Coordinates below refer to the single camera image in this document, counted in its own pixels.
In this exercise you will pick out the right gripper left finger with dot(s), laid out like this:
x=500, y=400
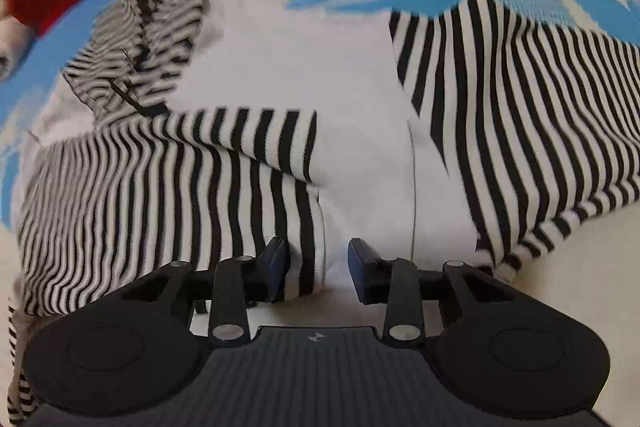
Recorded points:
x=143, y=343

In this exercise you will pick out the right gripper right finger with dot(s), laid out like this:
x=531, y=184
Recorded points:
x=492, y=346

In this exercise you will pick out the striped white hooded sweater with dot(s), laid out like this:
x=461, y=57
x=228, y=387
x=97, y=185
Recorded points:
x=199, y=130

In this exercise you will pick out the cream folded quilt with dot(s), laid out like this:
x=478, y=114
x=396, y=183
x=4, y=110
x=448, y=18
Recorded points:
x=15, y=41

